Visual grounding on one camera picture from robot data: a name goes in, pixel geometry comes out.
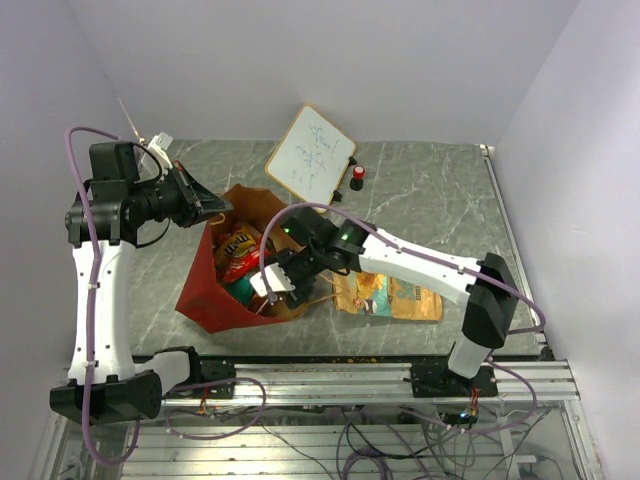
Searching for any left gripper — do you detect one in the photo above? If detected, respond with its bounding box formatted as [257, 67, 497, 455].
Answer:
[130, 160, 233, 228]

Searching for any yellow M&M's packet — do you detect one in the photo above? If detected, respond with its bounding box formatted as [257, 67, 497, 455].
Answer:
[214, 225, 257, 268]

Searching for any gold crispy snack bag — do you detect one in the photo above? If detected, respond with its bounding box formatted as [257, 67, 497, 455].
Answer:
[330, 272, 443, 323]

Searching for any red paper bag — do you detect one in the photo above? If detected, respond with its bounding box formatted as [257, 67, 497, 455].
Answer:
[176, 184, 327, 334]

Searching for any red KitKat packet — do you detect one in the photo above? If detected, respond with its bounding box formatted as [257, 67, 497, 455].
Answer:
[222, 247, 260, 284]

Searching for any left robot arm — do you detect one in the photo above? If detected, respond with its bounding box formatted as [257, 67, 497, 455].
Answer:
[49, 141, 232, 425]

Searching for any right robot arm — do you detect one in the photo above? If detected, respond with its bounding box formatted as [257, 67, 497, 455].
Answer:
[251, 203, 519, 396]

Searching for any teal snack packet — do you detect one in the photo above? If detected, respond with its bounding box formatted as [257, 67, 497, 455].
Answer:
[225, 277, 255, 306]

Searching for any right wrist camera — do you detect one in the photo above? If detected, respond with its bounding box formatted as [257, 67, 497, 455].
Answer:
[249, 263, 295, 297]

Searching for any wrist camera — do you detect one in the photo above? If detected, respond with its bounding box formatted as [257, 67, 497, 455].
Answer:
[249, 263, 295, 297]
[141, 132, 173, 173]

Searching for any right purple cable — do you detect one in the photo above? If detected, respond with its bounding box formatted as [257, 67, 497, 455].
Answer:
[258, 202, 547, 436]

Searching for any purple cable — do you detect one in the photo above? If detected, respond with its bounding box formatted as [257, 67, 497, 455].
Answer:
[64, 126, 144, 467]
[258, 202, 547, 436]

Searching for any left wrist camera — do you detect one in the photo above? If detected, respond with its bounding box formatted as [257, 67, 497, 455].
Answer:
[141, 132, 173, 173]

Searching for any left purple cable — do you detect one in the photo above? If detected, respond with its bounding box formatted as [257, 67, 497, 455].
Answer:
[64, 126, 144, 467]

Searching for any small whiteboard yellow frame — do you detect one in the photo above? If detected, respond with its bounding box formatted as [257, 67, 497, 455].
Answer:
[265, 105, 356, 213]

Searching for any aluminium frame rail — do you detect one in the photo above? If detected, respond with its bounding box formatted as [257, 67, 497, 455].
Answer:
[163, 361, 580, 407]

